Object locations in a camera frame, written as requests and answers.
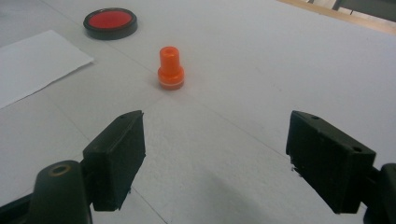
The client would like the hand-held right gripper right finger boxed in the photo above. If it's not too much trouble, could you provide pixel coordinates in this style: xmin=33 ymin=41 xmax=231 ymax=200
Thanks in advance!
xmin=285 ymin=110 xmax=377 ymax=215

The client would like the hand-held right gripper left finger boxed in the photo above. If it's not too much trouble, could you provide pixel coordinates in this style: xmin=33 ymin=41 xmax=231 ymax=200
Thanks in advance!
xmin=82 ymin=110 xmax=147 ymax=213

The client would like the orange stamp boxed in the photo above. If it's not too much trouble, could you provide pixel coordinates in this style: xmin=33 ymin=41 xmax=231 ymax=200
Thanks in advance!
xmin=157 ymin=46 xmax=185 ymax=91

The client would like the white paper sheet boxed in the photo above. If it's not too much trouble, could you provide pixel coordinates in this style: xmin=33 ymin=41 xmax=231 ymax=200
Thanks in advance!
xmin=0 ymin=29 xmax=95 ymax=110

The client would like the round red ink pad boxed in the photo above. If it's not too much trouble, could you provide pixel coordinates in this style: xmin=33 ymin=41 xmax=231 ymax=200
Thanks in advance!
xmin=82 ymin=7 xmax=138 ymax=41

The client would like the large white table cover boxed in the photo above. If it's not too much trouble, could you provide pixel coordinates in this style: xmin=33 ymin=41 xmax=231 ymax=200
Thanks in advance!
xmin=0 ymin=0 xmax=396 ymax=224

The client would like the wooden table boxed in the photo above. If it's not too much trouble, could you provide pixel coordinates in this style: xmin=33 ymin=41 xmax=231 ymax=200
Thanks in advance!
xmin=276 ymin=0 xmax=396 ymax=35

